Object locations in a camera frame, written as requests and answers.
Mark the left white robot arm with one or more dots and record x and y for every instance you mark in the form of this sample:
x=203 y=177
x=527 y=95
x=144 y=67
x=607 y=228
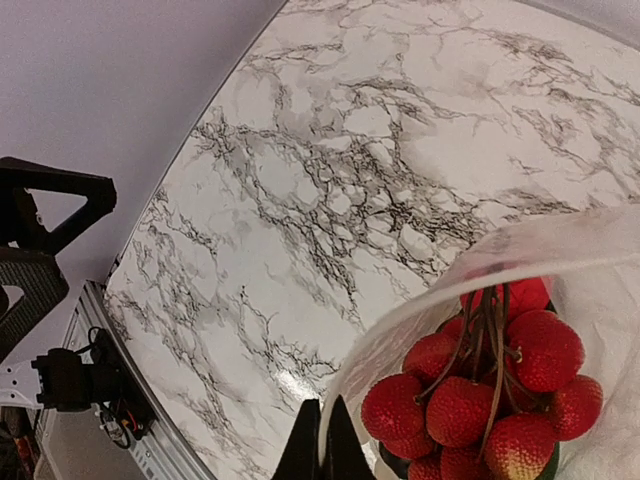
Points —
x=19 y=381

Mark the clear zip top bag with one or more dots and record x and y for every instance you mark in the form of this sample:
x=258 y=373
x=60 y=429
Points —
x=590 y=263

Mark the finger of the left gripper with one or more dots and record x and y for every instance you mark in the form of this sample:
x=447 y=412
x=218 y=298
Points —
x=43 y=285
x=46 y=209

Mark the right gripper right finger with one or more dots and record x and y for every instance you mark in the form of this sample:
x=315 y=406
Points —
x=344 y=457

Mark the red tomato toy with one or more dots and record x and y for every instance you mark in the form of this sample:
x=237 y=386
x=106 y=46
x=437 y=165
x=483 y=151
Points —
x=524 y=296

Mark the red cherry bunch toy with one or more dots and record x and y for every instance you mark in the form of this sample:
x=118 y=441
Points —
x=481 y=398

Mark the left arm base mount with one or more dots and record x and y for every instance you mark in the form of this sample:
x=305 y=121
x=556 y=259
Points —
x=72 y=381

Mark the curved aluminium front rail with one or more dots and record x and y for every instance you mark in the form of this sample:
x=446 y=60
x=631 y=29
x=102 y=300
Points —
x=163 y=453

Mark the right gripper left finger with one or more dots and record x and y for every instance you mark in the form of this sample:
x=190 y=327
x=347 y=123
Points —
x=299 y=460

